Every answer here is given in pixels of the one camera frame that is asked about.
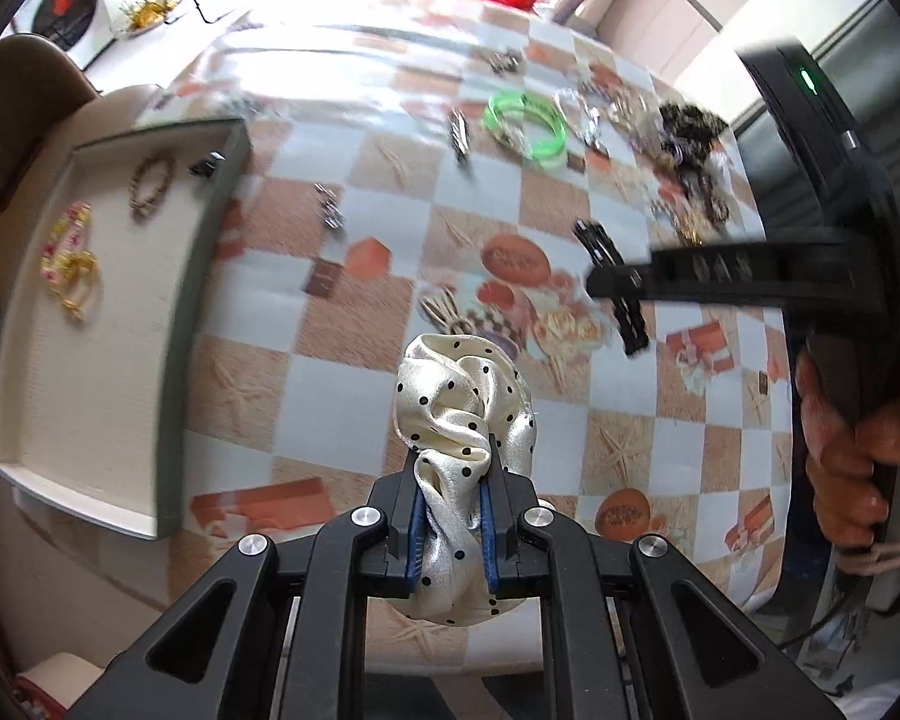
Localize green translucent bangle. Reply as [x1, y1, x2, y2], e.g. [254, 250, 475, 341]
[481, 91, 567, 164]

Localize patterned checkered tablecloth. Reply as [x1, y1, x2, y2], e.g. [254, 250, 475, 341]
[144, 0, 792, 610]

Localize silver dark hair clip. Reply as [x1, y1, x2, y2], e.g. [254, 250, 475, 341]
[448, 109, 471, 164]

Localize white washing machine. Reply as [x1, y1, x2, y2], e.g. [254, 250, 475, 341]
[9, 0, 115, 70]

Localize beige upholstered chair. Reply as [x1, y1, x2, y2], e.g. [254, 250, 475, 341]
[0, 34, 159, 316]

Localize beige bunny ear hair clip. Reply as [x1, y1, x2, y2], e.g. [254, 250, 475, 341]
[419, 286, 476, 335]

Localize black claw hair clip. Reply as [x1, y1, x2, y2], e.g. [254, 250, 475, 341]
[188, 151, 226, 179]

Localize cream polka dot scrunchie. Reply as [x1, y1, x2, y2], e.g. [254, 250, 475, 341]
[393, 333, 536, 626]

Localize black beaded rectangular hair clip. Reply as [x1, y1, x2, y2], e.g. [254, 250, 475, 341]
[574, 220, 649, 358]

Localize yellow cord hair tie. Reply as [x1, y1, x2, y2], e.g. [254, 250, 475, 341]
[53, 252, 100, 322]

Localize small silver charm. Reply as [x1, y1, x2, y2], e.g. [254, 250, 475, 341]
[484, 49, 523, 75]

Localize pink yellow spiral hair tie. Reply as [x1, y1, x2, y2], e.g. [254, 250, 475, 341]
[40, 200, 95, 295]

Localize white cabinet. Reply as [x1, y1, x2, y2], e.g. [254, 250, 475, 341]
[595, 0, 748, 83]

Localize grey jewelry tray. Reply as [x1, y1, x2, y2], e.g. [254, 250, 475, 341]
[0, 119, 250, 539]

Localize right hand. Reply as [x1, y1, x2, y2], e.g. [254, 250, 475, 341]
[795, 351, 900, 548]

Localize brown braided hair tie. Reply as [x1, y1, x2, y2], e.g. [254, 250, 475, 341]
[128, 149, 177, 221]

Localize dark brown spiral hair ties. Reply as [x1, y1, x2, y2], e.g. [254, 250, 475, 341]
[643, 99, 733, 223]

